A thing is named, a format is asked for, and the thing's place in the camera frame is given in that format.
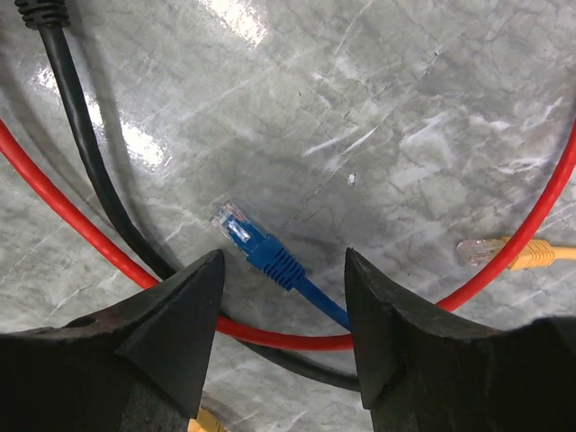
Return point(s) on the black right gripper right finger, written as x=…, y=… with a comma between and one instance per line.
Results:
x=421, y=368

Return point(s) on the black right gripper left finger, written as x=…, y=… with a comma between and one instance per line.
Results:
x=139, y=365

